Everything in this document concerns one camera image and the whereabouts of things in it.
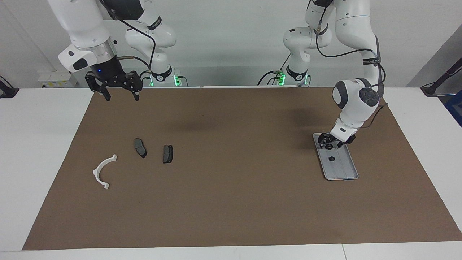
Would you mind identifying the brown table mat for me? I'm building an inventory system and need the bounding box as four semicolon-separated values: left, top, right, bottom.
22;87;462;251

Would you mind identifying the white curved plastic bracket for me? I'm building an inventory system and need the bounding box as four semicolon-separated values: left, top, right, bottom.
93;154;118;190

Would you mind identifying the white socket box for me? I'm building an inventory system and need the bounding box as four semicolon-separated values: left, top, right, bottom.
38;70;78;88

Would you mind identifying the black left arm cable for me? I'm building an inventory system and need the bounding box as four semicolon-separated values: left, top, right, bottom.
316;0;388;129

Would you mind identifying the curved grey brake pad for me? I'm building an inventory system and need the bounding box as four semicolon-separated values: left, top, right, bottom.
134;138;147;159

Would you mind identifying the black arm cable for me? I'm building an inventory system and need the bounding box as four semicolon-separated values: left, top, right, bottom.
99;0;156;71
316;0;388;129

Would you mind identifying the black table clamp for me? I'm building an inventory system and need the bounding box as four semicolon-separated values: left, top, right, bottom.
0;76;19;99

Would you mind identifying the black left base cable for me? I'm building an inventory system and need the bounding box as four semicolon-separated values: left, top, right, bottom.
257;54;291;86

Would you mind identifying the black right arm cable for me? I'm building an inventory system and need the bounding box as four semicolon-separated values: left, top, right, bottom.
99;0;156;71

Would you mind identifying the black stand with pole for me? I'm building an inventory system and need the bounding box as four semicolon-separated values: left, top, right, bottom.
420;58;462;96

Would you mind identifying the blue crate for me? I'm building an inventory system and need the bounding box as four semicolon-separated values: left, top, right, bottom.
445;90;462;127

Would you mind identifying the silver metal tray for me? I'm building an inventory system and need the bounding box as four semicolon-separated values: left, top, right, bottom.
313;132;359;181

